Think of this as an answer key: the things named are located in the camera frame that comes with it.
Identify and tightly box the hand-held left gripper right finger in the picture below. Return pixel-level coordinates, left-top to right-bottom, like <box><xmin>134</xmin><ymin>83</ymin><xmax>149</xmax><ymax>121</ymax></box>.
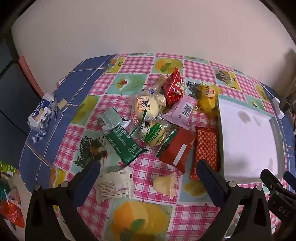
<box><xmin>195</xmin><ymin>159</ymin><xmax>272</xmax><ymax>241</ymax></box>

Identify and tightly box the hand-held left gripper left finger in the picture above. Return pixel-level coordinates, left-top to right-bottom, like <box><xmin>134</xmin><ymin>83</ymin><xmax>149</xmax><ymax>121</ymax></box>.
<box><xmin>25</xmin><ymin>159</ymin><xmax>102</xmax><ymax>241</ymax></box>

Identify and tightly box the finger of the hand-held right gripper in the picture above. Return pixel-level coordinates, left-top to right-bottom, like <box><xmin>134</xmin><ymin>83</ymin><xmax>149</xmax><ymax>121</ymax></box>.
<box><xmin>283</xmin><ymin>171</ymin><xmax>296</xmax><ymax>193</ymax></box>
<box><xmin>261</xmin><ymin>169</ymin><xmax>281</xmax><ymax>197</ymax></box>

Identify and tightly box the white snack packet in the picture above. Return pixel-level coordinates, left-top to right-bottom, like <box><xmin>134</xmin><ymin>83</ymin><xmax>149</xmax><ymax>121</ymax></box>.
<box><xmin>95</xmin><ymin>167</ymin><xmax>133</xmax><ymax>204</ymax></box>

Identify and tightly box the orange-red patterned packet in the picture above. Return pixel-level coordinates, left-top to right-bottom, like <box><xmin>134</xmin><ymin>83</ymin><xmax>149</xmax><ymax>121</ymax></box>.
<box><xmin>190</xmin><ymin>126</ymin><xmax>219</xmax><ymax>180</ymax></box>

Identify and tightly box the pale yellow jelly cup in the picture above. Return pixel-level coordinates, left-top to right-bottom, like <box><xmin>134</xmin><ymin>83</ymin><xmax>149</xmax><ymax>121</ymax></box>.
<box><xmin>153</xmin><ymin>173</ymin><xmax>178</xmax><ymax>200</ymax></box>

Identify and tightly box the white box with teal rim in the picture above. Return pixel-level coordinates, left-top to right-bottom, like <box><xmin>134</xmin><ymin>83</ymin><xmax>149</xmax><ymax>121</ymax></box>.
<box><xmin>216</xmin><ymin>94</ymin><xmax>286</xmax><ymax>183</ymax></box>

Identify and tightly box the red packet with green edges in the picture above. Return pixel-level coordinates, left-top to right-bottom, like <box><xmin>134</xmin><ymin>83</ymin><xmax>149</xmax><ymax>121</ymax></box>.
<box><xmin>155</xmin><ymin>128</ymin><xmax>197</xmax><ymax>173</ymax></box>

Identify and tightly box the dark green snack packet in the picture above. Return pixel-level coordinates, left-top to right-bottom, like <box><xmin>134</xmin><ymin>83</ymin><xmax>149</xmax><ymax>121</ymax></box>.
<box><xmin>97</xmin><ymin>108</ymin><xmax>149</xmax><ymax>167</ymax></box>

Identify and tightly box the green white cow cookie packet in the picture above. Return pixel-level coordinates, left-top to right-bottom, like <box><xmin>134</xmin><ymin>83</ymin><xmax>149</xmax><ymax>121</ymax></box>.
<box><xmin>131</xmin><ymin>118</ymin><xmax>171</xmax><ymax>147</ymax></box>

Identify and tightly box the pink snack packet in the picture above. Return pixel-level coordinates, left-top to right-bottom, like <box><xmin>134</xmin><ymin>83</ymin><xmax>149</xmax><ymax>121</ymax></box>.
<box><xmin>162</xmin><ymin>95</ymin><xmax>199</xmax><ymax>130</ymax></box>

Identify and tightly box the yellow cake packet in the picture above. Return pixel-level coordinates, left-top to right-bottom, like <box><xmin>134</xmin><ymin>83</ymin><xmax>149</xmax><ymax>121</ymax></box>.
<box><xmin>196</xmin><ymin>85</ymin><xmax>222</xmax><ymax>116</ymax></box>

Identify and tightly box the round white cake clear packet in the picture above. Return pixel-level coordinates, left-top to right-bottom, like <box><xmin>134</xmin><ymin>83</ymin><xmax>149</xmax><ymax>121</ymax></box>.
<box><xmin>128</xmin><ymin>91</ymin><xmax>167</xmax><ymax>127</ymax></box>

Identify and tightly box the red snack packet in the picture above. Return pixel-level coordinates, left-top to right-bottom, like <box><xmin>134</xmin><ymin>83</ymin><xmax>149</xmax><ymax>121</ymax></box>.
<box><xmin>161</xmin><ymin>68</ymin><xmax>185</xmax><ymax>106</ymax></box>

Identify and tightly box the clear beige biscuit packet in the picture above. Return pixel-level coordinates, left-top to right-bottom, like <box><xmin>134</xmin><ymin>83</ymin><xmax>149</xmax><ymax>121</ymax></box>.
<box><xmin>141</xmin><ymin>74</ymin><xmax>169</xmax><ymax>109</ymax></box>

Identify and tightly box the pink checkered printed tablecloth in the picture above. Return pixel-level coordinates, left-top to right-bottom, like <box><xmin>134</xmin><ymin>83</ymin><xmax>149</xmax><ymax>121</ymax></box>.
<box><xmin>20</xmin><ymin>53</ymin><xmax>289</xmax><ymax>241</ymax></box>

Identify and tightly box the white power strip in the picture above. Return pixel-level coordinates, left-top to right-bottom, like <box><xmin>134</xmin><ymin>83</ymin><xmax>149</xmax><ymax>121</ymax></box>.
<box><xmin>272</xmin><ymin>97</ymin><xmax>285</xmax><ymax>119</ymax></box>

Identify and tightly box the black charger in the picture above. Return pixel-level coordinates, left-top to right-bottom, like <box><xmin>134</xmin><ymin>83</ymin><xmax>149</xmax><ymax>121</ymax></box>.
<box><xmin>279</xmin><ymin>97</ymin><xmax>292</xmax><ymax>112</ymax></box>

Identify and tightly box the white printed bag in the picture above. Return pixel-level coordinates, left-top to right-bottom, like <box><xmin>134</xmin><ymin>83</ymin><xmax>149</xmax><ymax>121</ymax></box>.
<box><xmin>7</xmin><ymin>189</ymin><xmax>22</xmax><ymax>207</ymax></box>

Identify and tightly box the crumpled blue white wrapper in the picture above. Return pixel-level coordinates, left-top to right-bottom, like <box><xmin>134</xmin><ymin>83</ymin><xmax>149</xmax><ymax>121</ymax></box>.
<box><xmin>28</xmin><ymin>93</ymin><xmax>58</xmax><ymax>143</ymax></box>

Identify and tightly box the green foil packet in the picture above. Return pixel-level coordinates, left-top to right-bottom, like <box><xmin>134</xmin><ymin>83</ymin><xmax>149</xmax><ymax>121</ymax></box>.
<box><xmin>0</xmin><ymin>161</ymin><xmax>20</xmax><ymax>177</ymax></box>

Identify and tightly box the orange plastic bag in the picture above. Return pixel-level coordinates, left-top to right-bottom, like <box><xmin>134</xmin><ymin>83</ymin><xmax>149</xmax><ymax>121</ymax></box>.
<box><xmin>0</xmin><ymin>199</ymin><xmax>25</xmax><ymax>229</ymax></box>

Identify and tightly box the dark furniture panel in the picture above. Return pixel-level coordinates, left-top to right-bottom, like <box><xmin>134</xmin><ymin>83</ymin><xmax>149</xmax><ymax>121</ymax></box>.
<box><xmin>0</xmin><ymin>30</ymin><xmax>44</xmax><ymax>167</ymax></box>

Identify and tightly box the salmon coloured board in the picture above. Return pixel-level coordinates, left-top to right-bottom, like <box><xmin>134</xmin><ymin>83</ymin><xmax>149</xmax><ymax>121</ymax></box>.
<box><xmin>18</xmin><ymin>56</ymin><xmax>45</xmax><ymax>98</ymax></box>

